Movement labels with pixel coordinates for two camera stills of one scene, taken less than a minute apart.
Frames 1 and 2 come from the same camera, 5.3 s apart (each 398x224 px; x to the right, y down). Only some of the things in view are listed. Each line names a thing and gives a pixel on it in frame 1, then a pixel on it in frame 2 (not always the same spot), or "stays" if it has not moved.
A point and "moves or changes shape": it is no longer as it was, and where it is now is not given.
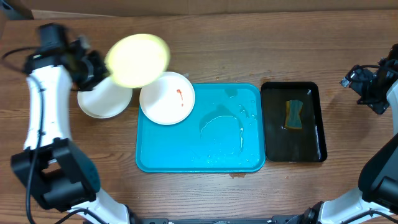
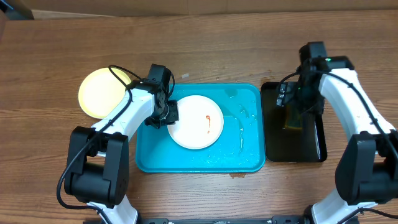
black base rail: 287,219 stays
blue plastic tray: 224,133 stays
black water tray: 292,145 stays
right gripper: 357,81 to 306,101
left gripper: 90,86 to 174,117
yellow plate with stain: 137,60 to 101,93
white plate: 169,101 moves or changes shape
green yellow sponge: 293,118 stays
